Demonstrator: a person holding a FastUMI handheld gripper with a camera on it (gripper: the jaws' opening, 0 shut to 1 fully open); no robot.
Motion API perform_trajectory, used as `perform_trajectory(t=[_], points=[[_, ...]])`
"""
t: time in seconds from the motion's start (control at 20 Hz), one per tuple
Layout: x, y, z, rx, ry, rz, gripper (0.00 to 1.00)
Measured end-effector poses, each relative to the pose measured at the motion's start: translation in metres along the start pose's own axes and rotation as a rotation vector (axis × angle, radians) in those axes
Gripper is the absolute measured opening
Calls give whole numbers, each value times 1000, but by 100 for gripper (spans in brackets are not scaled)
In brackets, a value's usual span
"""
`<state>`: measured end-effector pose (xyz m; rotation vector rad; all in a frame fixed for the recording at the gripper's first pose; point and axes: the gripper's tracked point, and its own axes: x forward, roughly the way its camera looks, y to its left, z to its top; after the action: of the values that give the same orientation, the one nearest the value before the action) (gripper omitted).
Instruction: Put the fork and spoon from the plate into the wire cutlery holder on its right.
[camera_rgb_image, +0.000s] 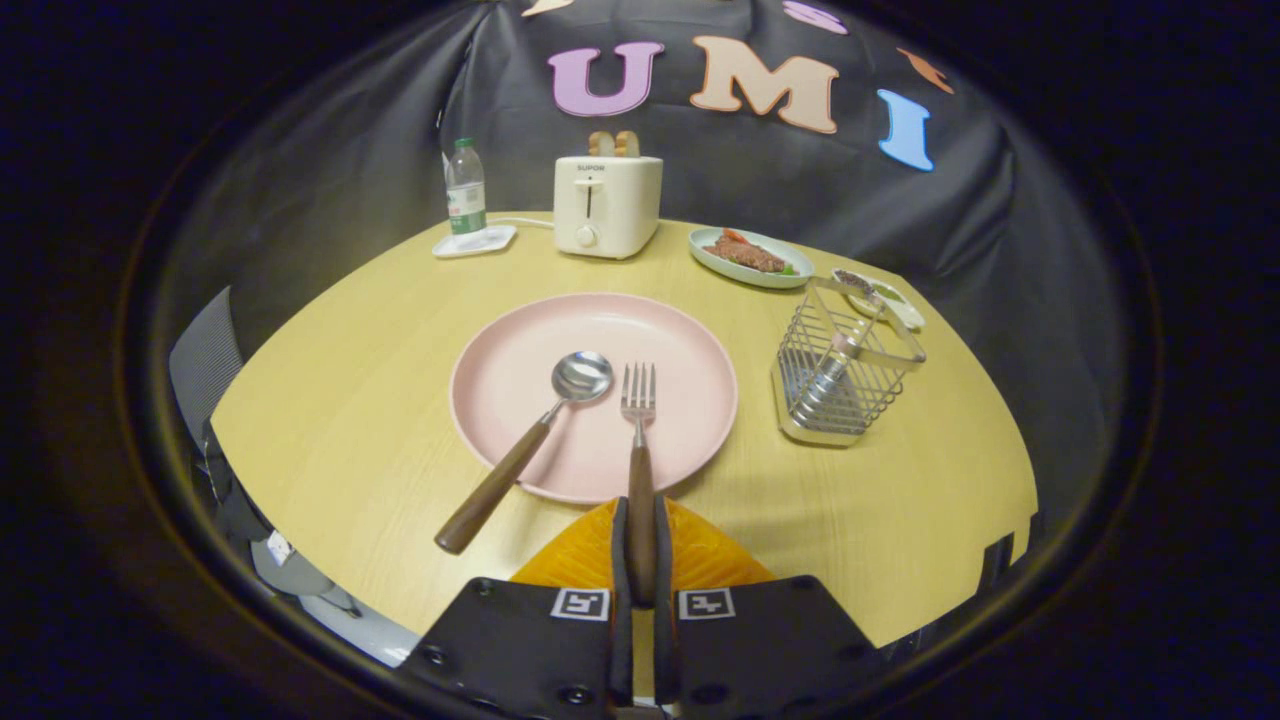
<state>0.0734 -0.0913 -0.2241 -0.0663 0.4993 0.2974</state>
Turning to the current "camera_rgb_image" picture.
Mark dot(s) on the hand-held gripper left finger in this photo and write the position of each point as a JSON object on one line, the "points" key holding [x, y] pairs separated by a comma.
{"points": [[621, 560]]}

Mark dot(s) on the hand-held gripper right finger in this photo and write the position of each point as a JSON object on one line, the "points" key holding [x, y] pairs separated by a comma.
{"points": [[664, 560]]}

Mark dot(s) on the pink plate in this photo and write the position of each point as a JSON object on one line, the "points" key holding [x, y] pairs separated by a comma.
{"points": [[690, 400]]}

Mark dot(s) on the pale green oval plate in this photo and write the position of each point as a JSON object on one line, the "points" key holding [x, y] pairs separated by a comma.
{"points": [[765, 277]]}

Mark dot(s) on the cooked steak with garnish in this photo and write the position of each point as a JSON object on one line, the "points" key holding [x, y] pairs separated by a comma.
{"points": [[745, 255]]}

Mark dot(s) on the white square coaster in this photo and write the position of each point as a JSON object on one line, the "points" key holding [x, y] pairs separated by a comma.
{"points": [[495, 241]]}

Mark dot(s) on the white divided condiment dish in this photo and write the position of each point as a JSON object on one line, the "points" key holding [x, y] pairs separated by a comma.
{"points": [[900, 306]]}

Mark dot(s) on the cream toaster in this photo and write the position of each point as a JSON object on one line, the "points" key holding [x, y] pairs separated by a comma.
{"points": [[622, 212]]}

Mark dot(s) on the clear plastic water bottle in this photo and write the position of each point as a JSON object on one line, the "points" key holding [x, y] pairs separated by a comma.
{"points": [[466, 195]]}

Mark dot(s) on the toast slice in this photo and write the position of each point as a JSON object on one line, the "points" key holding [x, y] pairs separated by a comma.
{"points": [[627, 144], [600, 145]]}

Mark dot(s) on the black backdrop cloth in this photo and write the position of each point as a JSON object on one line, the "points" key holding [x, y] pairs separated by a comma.
{"points": [[1000, 250]]}

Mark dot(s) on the grey mesh chair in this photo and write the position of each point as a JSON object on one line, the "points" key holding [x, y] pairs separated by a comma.
{"points": [[205, 360]]}

